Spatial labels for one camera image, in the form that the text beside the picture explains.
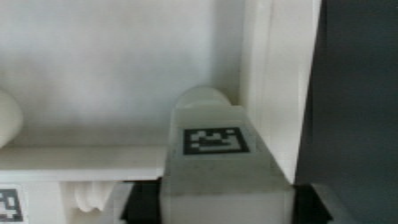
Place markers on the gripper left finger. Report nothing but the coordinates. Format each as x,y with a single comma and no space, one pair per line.
141,212

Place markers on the white square table top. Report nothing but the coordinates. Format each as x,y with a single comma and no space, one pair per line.
102,57

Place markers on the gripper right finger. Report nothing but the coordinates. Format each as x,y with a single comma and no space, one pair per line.
310,210

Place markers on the white table leg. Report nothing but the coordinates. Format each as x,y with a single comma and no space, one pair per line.
225,187
95,201

